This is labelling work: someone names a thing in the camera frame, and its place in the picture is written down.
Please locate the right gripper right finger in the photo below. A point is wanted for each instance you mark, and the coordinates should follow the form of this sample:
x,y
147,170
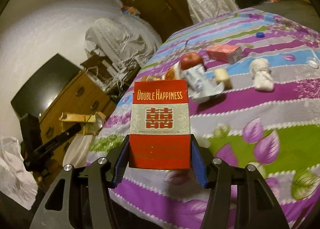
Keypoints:
x,y
256,206

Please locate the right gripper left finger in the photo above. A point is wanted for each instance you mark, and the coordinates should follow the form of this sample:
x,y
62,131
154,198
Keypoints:
x,y
62,205

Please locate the red cigarette carton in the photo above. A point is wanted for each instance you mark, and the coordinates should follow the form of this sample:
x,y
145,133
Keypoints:
x,y
160,125

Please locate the white plastic bucket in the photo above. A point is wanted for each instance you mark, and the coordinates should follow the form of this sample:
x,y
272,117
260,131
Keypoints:
x,y
77,151

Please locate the black flat television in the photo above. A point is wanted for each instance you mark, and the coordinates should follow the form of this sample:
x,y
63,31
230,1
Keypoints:
x,y
41,89

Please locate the wooden drawer dresser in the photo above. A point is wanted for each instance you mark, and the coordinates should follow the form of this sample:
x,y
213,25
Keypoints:
x,y
80,96

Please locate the white crumpled tissue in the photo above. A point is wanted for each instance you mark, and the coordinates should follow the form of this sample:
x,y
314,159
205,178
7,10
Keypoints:
x,y
262,78

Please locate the yellow plastic wrapper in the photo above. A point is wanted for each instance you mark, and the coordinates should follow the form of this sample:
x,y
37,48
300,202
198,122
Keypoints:
x,y
151,78

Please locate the colourful striped bedspread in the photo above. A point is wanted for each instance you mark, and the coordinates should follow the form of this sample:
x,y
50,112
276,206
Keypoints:
x,y
276,131

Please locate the white flat medicine box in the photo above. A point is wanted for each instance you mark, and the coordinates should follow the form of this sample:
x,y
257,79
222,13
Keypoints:
x,y
203,89

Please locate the beige sponge block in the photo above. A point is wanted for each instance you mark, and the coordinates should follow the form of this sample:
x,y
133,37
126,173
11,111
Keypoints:
x,y
221,76

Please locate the grey striped draped cloth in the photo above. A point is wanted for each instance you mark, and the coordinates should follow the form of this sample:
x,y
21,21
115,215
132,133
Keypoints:
x,y
128,41

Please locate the pink red carton box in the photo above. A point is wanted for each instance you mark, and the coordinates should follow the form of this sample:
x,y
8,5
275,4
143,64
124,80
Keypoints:
x,y
225,53

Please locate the orange white snack packet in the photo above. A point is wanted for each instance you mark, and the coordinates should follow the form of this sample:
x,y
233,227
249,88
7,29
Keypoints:
x,y
173,73

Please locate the red apple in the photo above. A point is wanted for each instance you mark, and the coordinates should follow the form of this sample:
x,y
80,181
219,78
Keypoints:
x,y
189,60

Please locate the blue bottle cap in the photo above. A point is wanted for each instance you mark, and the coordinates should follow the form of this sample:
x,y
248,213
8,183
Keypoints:
x,y
260,34

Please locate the grey mattress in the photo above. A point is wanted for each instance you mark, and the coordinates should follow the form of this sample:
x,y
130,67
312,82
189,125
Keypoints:
x,y
298,11

